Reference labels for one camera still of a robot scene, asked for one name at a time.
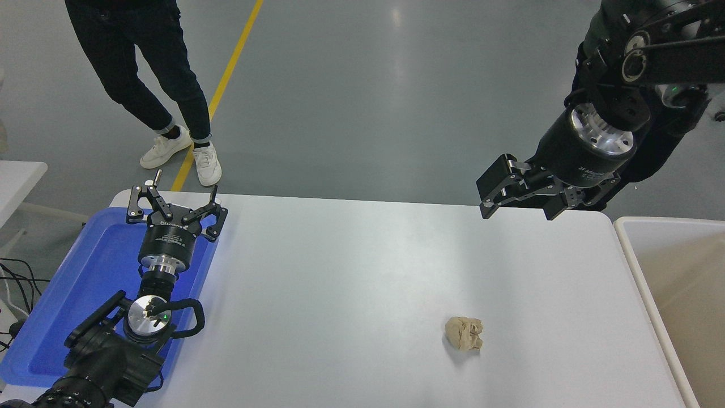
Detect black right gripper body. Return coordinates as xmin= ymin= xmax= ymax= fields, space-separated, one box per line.
xmin=532 ymin=112 xmax=630 ymax=192

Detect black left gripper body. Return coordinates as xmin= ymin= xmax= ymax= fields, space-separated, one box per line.
xmin=138 ymin=206 xmax=203 ymax=268

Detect tan paper ball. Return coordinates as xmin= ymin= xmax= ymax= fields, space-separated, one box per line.
xmin=444 ymin=316 xmax=484 ymax=352

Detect blue plastic tray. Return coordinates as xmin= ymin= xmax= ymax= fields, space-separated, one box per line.
xmin=0 ymin=207 xmax=221 ymax=389

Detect white side table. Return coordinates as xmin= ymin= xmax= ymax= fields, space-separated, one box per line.
xmin=0 ymin=160 xmax=91 ymax=261

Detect large pale bin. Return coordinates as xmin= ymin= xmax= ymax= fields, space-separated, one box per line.
xmin=613 ymin=216 xmax=725 ymax=408

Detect black cables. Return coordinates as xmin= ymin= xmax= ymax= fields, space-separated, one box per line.
xmin=0 ymin=258 xmax=43 ymax=352

